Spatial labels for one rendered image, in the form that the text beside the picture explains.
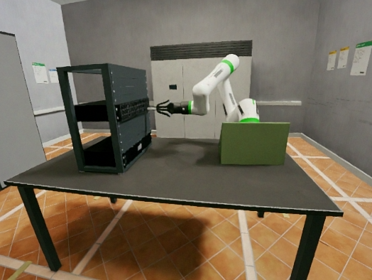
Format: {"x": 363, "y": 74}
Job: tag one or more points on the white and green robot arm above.
{"x": 245, "y": 111}

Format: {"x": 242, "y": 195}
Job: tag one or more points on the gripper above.
{"x": 170, "y": 107}

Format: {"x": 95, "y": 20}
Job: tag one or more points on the dark grey server rack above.
{"x": 129, "y": 123}

